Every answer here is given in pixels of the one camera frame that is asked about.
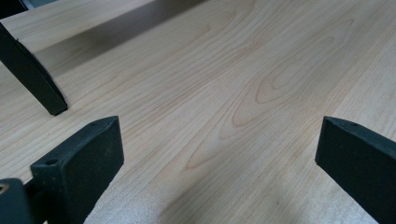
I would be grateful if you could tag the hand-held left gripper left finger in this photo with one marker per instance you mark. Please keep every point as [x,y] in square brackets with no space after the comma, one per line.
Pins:
[81,165]

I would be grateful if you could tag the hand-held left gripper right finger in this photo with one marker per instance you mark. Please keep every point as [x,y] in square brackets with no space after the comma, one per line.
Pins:
[361,165]

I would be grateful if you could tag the black stand leg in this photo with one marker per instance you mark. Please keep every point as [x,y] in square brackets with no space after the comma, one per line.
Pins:
[29,73]

